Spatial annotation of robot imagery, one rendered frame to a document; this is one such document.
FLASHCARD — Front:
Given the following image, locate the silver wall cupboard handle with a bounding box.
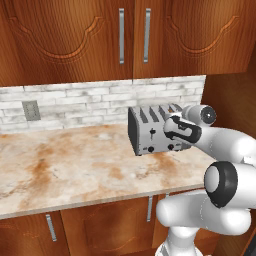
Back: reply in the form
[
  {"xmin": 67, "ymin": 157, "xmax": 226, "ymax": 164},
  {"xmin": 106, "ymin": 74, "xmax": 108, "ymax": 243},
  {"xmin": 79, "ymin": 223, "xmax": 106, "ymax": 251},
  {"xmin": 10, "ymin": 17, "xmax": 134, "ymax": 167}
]
[
  {"xmin": 143, "ymin": 8, "xmax": 152, "ymax": 64},
  {"xmin": 118, "ymin": 8, "xmax": 126, "ymax": 65}
]

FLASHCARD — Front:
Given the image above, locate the bread slice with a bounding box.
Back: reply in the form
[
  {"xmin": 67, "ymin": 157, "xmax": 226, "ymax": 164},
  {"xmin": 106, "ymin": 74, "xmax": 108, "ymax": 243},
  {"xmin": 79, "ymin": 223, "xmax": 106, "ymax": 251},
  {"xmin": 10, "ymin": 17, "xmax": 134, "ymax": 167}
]
[{"xmin": 168, "ymin": 103, "xmax": 183, "ymax": 113}]

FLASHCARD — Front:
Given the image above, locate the silver four-slot toaster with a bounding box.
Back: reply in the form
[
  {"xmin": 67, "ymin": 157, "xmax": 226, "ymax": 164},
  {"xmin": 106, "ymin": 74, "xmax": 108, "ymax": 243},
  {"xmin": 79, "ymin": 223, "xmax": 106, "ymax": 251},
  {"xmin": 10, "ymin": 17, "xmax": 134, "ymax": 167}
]
[{"xmin": 127, "ymin": 103, "xmax": 201, "ymax": 157}]

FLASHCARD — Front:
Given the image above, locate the grey wall outlet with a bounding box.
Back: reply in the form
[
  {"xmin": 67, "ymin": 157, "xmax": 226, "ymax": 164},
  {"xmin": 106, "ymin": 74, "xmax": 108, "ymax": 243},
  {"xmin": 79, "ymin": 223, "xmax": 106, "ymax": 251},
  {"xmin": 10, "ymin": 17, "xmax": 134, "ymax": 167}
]
[{"xmin": 21, "ymin": 100, "xmax": 42, "ymax": 122}]

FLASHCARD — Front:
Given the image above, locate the wooden wall cupboard door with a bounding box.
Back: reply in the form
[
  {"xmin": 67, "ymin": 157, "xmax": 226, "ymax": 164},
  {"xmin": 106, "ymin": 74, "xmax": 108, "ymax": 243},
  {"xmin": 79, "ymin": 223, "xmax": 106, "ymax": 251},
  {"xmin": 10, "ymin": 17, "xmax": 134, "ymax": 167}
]
[
  {"xmin": 132, "ymin": 0, "xmax": 256, "ymax": 80},
  {"xmin": 0, "ymin": 0, "xmax": 136, "ymax": 87}
]

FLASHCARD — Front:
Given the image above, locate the tall wooden cabinet side panel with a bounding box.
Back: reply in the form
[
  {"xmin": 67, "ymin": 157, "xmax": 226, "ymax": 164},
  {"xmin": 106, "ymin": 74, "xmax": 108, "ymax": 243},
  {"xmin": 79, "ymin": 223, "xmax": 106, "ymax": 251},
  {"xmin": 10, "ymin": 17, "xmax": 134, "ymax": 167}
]
[{"xmin": 199, "ymin": 43, "xmax": 256, "ymax": 256}]

